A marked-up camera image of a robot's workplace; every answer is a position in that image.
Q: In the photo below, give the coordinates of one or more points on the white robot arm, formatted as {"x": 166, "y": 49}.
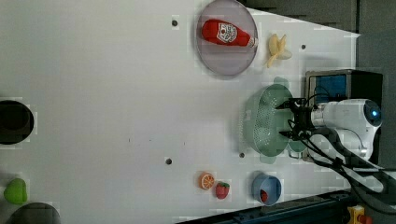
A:
{"x": 325, "y": 150}

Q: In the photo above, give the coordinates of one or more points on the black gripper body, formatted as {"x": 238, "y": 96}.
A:
{"x": 302, "y": 118}

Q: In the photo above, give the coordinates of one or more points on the black toaster oven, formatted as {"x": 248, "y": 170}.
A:
{"x": 336, "y": 84}

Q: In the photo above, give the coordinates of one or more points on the green toy pepper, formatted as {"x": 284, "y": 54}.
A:
{"x": 16, "y": 191}

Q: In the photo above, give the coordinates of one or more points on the red strawberry in cup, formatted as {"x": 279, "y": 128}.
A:
{"x": 264, "y": 196}

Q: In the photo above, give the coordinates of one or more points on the yellow emergency stop button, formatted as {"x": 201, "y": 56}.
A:
{"x": 357, "y": 215}

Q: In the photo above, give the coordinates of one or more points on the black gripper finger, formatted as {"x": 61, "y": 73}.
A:
{"x": 289, "y": 104}
{"x": 288, "y": 134}

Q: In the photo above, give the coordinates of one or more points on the green plastic strainer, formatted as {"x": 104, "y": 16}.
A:
{"x": 263, "y": 122}

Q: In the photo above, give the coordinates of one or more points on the green mug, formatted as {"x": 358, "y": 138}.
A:
{"x": 296, "y": 149}

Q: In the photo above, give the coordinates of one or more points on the dark round bowl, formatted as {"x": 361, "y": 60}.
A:
{"x": 35, "y": 213}

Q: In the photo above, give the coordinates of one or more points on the red toy strawberry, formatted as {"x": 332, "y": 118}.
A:
{"x": 222, "y": 190}

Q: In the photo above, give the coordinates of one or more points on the blue cup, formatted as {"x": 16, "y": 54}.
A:
{"x": 270, "y": 184}

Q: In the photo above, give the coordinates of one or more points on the orange slice toy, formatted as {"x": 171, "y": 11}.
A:
{"x": 206, "y": 181}

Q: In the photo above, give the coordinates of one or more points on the red ketchup bottle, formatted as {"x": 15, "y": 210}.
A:
{"x": 227, "y": 34}

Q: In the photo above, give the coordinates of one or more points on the peeled toy banana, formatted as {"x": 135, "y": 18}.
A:
{"x": 277, "y": 49}

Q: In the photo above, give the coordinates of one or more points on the black round object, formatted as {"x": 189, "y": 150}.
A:
{"x": 16, "y": 122}

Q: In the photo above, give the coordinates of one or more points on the round grey plate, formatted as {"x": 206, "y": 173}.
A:
{"x": 226, "y": 60}

